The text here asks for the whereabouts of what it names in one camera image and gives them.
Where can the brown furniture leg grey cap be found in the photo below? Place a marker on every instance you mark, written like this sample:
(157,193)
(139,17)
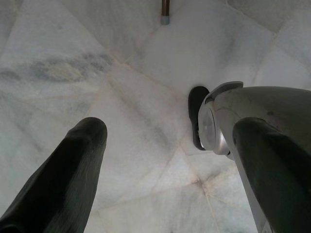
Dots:
(165,12)

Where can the black robot left foot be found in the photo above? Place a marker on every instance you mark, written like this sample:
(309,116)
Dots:
(195,106)

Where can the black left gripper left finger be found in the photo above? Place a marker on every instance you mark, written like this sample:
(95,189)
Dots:
(56,184)

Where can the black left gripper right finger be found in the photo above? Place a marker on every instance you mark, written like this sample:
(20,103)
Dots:
(274,174)

